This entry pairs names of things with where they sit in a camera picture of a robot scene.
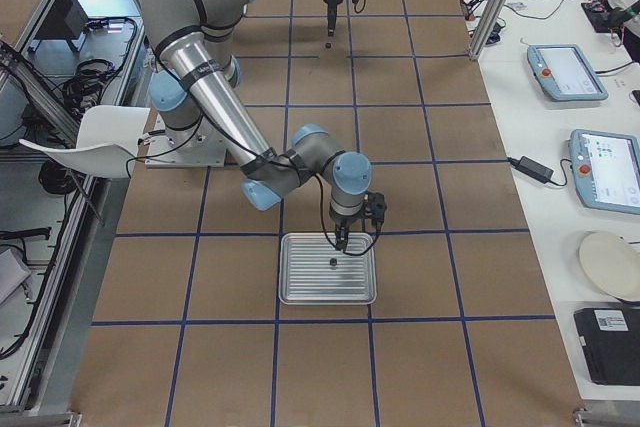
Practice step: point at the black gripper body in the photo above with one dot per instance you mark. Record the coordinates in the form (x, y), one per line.
(342, 222)
(331, 0)

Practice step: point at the ribbed silver metal tray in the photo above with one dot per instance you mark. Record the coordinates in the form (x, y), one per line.
(307, 279)

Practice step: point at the black power adapter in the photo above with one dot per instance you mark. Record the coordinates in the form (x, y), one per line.
(532, 169)

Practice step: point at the upper blue teach pendant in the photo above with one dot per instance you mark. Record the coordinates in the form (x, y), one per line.
(564, 74)

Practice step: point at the blue teach pendant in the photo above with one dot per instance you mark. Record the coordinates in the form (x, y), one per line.
(564, 74)
(605, 169)

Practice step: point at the white plastic chair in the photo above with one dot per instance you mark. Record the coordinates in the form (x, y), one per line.
(107, 139)

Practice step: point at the lower blue teach pendant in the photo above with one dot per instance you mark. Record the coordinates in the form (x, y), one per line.
(605, 169)

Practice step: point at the cream round plate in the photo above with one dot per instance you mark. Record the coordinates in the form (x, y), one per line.
(611, 264)

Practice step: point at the black laptop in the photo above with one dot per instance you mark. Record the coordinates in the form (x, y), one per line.
(609, 338)

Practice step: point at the black wrist camera, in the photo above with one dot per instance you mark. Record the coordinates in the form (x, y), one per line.
(375, 207)

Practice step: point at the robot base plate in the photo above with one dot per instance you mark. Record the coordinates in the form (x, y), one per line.
(189, 143)

